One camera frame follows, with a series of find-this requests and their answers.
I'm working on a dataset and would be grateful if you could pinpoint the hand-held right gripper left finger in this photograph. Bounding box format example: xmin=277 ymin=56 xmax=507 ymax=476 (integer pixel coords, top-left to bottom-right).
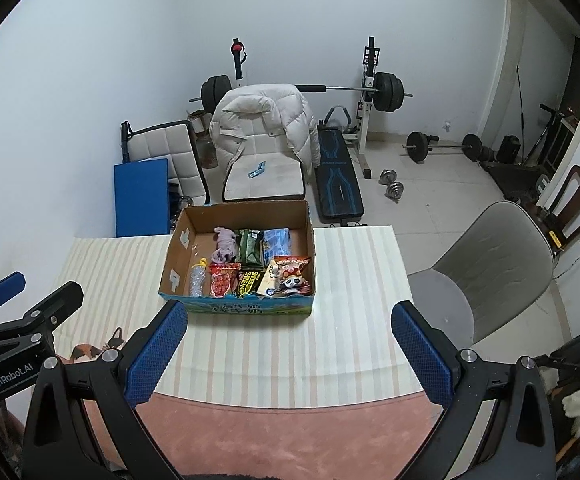
xmin=20 ymin=300 xmax=190 ymax=480

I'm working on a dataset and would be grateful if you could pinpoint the purple plush toy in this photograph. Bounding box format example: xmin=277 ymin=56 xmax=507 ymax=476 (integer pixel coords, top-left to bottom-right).
xmin=209 ymin=227 xmax=239 ymax=265

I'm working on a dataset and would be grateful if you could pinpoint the black blue weight bench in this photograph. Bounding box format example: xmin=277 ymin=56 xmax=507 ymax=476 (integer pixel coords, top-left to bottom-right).
xmin=312 ymin=105 xmax=367 ymax=224

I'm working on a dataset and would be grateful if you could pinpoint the beige cushioned chair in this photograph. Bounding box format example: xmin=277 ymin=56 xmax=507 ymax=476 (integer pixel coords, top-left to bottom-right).
xmin=221 ymin=151 xmax=307 ymax=204

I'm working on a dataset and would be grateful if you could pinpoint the grey shell chair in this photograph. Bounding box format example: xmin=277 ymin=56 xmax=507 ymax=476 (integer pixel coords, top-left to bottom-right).
xmin=407 ymin=201 xmax=557 ymax=347

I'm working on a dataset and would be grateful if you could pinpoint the white puffer jacket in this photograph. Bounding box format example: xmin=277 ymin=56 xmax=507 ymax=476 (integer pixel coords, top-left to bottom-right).
xmin=208 ymin=83 xmax=322 ymax=169

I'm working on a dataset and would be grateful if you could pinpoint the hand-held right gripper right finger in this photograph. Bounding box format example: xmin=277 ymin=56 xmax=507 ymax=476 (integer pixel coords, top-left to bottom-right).
xmin=390 ymin=300 xmax=557 ymax=480

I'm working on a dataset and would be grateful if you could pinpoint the blue tissue pack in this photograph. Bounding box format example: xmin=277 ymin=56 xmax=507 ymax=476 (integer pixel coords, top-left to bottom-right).
xmin=261 ymin=227 xmax=292 ymax=261

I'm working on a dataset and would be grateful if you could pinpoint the water jug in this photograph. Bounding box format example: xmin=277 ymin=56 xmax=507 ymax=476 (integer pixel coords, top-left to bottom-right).
xmin=192 ymin=109 xmax=219 ymax=169

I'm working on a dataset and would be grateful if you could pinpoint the black speaker box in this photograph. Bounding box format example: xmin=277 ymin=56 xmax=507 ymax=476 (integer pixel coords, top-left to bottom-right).
xmin=497 ymin=134 xmax=522 ymax=164

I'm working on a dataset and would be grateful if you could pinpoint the blue foam mat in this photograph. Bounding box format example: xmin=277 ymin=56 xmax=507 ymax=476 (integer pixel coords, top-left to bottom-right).
xmin=113 ymin=158 xmax=171 ymax=238

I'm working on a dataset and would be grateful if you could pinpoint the black yellow snack packet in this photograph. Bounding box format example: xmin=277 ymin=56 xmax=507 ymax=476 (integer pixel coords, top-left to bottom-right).
xmin=234 ymin=269 xmax=266 ymax=297

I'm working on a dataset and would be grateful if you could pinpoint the white padded chair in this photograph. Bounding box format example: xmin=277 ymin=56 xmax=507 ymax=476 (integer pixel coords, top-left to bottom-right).
xmin=121 ymin=119 xmax=212 ymax=207

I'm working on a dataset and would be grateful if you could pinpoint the black exercise machine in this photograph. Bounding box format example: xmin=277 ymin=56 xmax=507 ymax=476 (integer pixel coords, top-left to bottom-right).
xmin=519 ymin=104 xmax=579 ymax=177

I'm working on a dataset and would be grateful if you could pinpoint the cardboard box with blue print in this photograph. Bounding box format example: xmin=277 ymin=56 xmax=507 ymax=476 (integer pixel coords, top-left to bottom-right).
xmin=158 ymin=199 xmax=317 ymax=317

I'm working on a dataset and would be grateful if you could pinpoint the clear plastic bag yellow tie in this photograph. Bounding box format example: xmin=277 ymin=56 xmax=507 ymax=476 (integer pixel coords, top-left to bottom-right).
xmin=188 ymin=258 xmax=210 ymax=297

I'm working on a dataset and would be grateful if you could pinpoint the short barbell with black plates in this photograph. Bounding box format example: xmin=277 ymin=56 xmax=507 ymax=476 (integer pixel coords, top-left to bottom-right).
xmin=402 ymin=131 xmax=484 ymax=164

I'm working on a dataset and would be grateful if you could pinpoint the green snack packet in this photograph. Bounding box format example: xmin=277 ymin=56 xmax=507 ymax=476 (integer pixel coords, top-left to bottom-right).
xmin=237 ymin=228 xmax=265 ymax=265

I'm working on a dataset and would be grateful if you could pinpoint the red panda snack packet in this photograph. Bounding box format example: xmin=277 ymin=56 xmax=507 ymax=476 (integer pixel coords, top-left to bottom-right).
xmin=272 ymin=254 xmax=314 ymax=295

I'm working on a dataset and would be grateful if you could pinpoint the white weight rack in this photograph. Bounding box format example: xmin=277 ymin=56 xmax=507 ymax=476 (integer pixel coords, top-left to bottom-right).
xmin=229 ymin=36 xmax=384 ymax=179

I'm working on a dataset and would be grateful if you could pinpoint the long barbell with black plates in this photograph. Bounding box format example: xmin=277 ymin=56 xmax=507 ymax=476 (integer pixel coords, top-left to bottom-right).
xmin=189 ymin=72 xmax=414 ymax=114

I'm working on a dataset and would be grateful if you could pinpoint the cream tissue pack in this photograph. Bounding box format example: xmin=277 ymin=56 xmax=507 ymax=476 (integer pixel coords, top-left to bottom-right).
xmin=255 ymin=258 xmax=284 ymax=297

